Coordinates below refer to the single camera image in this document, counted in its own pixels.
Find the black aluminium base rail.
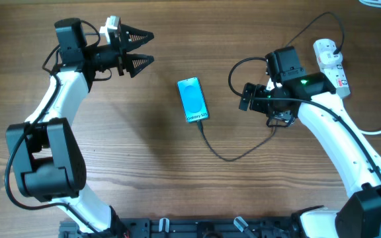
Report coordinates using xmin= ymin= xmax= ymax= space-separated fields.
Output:
xmin=58 ymin=217 xmax=294 ymax=238

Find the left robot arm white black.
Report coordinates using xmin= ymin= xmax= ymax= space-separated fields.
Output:
xmin=5 ymin=16 xmax=154 ymax=237

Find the black USB charging cable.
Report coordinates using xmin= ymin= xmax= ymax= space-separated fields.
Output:
xmin=195 ymin=11 xmax=346 ymax=163

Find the white power strip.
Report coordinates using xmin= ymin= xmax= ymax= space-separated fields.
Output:
xmin=313 ymin=38 xmax=351 ymax=99

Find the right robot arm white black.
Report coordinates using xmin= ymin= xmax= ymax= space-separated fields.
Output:
xmin=239 ymin=73 xmax=381 ymax=237

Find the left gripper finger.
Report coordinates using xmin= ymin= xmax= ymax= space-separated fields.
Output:
xmin=125 ymin=54 xmax=154 ymax=78
xmin=121 ymin=24 xmax=154 ymax=52

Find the white charger plug adapter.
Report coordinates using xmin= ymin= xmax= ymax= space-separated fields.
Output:
xmin=318 ymin=51 xmax=343 ymax=68

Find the Galaxy smartphone with teal screen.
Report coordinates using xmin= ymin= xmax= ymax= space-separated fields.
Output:
xmin=177 ymin=77 xmax=209 ymax=123

